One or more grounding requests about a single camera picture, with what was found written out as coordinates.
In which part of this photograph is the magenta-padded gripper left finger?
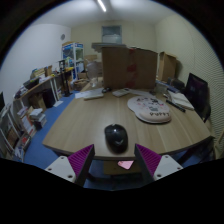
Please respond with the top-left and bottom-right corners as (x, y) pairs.
(44, 143), (96, 187)

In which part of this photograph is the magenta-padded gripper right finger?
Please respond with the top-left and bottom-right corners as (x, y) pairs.
(134, 143), (184, 186)

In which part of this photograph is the black computer mouse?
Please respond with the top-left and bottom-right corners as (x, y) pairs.
(104, 123), (129, 154)

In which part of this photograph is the white puppy print mouse pad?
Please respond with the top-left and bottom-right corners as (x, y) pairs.
(126, 95), (172, 125)

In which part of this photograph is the pink flat object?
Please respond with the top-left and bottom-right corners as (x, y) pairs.
(117, 160), (135, 171)

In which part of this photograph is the low shelf with books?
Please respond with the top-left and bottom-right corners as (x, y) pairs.
(0, 103), (48, 161)

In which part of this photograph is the small white flat case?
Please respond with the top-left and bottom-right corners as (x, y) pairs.
(83, 92), (105, 101)

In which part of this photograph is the white paper sheet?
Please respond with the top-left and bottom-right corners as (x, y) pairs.
(74, 88), (104, 100)

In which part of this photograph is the white closed book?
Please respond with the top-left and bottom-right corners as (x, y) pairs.
(168, 91), (195, 111)

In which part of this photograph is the white remote control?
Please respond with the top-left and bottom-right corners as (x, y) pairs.
(111, 87), (131, 98)

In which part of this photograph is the dark suitcase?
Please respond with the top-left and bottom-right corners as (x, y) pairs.
(167, 77), (185, 92)

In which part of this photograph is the cluttered wooden side desk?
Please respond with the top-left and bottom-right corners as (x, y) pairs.
(13, 66), (75, 111)

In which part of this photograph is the black office chair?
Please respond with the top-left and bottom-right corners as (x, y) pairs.
(184, 72), (212, 123)

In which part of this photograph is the tall open cardboard box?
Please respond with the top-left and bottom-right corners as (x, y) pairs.
(157, 51), (178, 83)

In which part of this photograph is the large brown cardboard box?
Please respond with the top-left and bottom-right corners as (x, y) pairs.
(101, 46), (158, 90)

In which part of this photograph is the blue and white cabinet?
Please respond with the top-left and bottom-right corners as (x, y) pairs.
(61, 41), (85, 81)

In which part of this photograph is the grey glass door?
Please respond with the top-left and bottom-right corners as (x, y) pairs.
(101, 25), (123, 44)

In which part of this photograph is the ceiling tube light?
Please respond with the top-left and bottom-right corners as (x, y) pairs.
(96, 0), (108, 13)

